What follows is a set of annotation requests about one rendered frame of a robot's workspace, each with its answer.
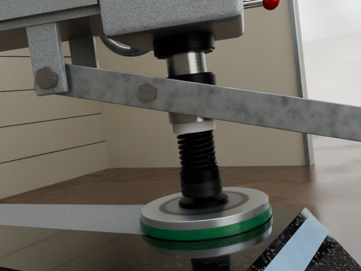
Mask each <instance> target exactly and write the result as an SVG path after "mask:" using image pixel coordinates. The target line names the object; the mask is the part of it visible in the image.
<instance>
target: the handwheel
mask: <svg viewBox="0 0 361 271"><path fill-rule="evenodd" d="M99 37H100V39H101V41H102V42H103V43H104V45H105V46H106V47H107V48H108V49H110V50H111V51H113V52H114V53H116V54H119V55H122V56H127V57H134V56H140V55H144V54H146V53H148V52H149V51H146V52H144V51H140V50H138V49H135V48H133V47H130V48H127V47H122V46H120V45H118V44H116V43H115V42H114V41H113V40H112V39H109V38H107V37H106V35H101V36H99Z"/></svg>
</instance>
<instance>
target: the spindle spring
mask: <svg viewBox="0 0 361 271"><path fill-rule="evenodd" d="M212 132H213V130H208V131H203V132H198V133H192V134H185V135H184V134H181V135H178V136H177V139H182V140H179V141H177V143H178V144H179V145H180V146H178V149H181V150H180V151H179V154H180V155H181V156H180V157H179V158H180V159H181V162H180V164H181V165H182V166H181V170H197V169H203V168H207V167H211V166H213V167H218V165H217V164H216V163H217V159H216V154H215V153H216V150H215V149H214V148H215V144H214V142H215V140H214V139H213V137H214V134H213V133H212ZM201 136H205V137H201ZM195 137H201V138H195ZM188 138H195V139H189V140H185V139H188ZM202 141H206V142H202ZM196 142H202V143H198V144H193V145H186V144H192V143H196ZM204 146H207V147H204ZM199 147H204V148H200V149H193V148H199ZM187 149H193V150H189V151H187ZM206 151H208V152H206ZM202 152H206V153H202ZM196 153H202V154H196ZM188 154H196V155H188ZM187 155H188V156H187ZM207 156H210V157H208V158H204V157H207ZM200 158H204V159H200ZM193 159H200V160H193ZM188 160H193V161H188ZM205 162H209V163H205ZM200 163H205V164H202V165H196V164H200ZM189 165H196V166H189Z"/></svg>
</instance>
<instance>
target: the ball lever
mask: <svg viewBox="0 0 361 271"><path fill-rule="evenodd" d="M279 4H280V0H247V1H243V9H249V8H256V7H260V6H263V7H264V8H265V9H267V10H274V9H276V8H277V7H278V6H279Z"/></svg>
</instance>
